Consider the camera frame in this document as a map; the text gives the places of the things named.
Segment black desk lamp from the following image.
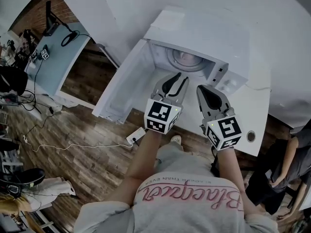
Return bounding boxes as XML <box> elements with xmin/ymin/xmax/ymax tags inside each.
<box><xmin>42</xmin><ymin>0</ymin><xmax>80</xmax><ymax>48</ymax></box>

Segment white power cable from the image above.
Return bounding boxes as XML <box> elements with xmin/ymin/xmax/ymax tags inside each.
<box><xmin>22</xmin><ymin>134</ymin><xmax>134</xmax><ymax>153</ymax></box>

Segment white cloth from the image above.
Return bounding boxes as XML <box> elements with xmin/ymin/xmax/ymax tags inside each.
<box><xmin>22</xmin><ymin>176</ymin><xmax>77</xmax><ymax>212</ymax></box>

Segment yellow cloth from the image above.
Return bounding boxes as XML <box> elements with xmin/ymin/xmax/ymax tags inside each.
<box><xmin>0</xmin><ymin>194</ymin><xmax>34</xmax><ymax>228</ymax></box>

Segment white table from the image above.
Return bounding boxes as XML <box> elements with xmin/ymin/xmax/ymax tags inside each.
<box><xmin>132</xmin><ymin>80</ymin><xmax>273</xmax><ymax>158</ymax></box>

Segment person's grey trousers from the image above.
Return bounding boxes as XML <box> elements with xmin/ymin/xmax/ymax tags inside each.
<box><xmin>155</xmin><ymin>141</ymin><xmax>215</xmax><ymax>180</ymax></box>

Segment white mug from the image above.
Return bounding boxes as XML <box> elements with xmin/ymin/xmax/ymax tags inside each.
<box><xmin>178</xmin><ymin>51</ymin><xmax>198</xmax><ymax>66</ymax></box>

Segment person's left forearm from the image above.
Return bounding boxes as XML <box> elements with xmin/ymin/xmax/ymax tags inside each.
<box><xmin>125</xmin><ymin>129</ymin><xmax>163</xmax><ymax>182</ymax></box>

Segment person's white shoe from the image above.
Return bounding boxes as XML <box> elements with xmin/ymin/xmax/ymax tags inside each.
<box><xmin>170</xmin><ymin>134</ymin><xmax>183</xmax><ymax>146</ymax></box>

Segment blue-grey table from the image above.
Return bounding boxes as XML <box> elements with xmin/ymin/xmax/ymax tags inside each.
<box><xmin>23</xmin><ymin>21</ymin><xmax>97</xmax><ymax>108</ymax></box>

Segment person's right forearm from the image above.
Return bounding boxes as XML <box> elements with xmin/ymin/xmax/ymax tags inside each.
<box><xmin>215</xmin><ymin>147</ymin><xmax>245</xmax><ymax>194</ymax></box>

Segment black floor cable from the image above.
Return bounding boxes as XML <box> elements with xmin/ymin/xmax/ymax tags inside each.
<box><xmin>23</xmin><ymin>59</ymin><xmax>55</xmax><ymax>137</ymax></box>

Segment person's grey sweatshirt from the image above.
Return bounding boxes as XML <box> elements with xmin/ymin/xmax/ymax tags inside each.
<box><xmin>72</xmin><ymin>171</ymin><xmax>279</xmax><ymax>233</ymax></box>

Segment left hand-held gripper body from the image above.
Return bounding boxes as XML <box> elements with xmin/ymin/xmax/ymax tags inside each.
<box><xmin>143</xmin><ymin>91</ymin><xmax>184</xmax><ymax>135</ymax></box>

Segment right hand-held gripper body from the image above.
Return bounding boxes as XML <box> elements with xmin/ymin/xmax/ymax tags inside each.
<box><xmin>201</xmin><ymin>107</ymin><xmax>243</xmax><ymax>151</ymax></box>

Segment white microwave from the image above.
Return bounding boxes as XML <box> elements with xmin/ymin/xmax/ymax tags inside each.
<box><xmin>92</xmin><ymin>5</ymin><xmax>251</xmax><ymax>124</ymax></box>

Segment black waist pack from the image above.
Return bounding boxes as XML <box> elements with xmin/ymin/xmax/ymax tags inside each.
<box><xmin>209</xmin><ymin>146</ymin><xmax>221</xmax><ymax>179</ymax></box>

